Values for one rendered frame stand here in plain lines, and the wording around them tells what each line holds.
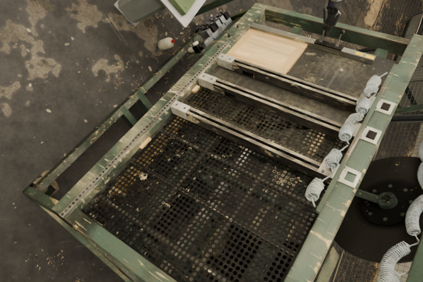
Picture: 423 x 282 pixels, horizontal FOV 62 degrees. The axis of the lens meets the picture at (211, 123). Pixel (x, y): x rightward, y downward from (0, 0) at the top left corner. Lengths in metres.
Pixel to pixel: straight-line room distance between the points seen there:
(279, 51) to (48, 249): 2.26
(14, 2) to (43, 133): 0.96
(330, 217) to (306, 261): 0.24
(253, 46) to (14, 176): 1.97
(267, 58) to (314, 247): 1.41
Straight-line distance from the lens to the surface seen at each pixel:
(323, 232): 1.73
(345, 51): 2.65
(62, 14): 3.09
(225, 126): 2.11
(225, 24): 2.94
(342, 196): 1.83
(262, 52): 2.66
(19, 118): 2.89
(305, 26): 2.96
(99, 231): 1.95
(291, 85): 2.34
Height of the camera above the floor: 2.83
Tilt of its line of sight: 50 degrees down
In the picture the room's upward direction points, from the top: 88 degrees clockwise
